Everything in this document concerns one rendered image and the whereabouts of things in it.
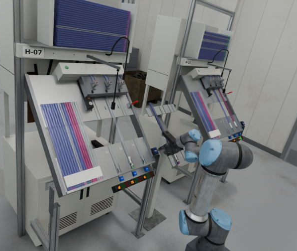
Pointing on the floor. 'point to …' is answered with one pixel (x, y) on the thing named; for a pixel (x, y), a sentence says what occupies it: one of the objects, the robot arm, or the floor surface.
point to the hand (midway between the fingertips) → (158, 149)
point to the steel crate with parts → (140, 87)
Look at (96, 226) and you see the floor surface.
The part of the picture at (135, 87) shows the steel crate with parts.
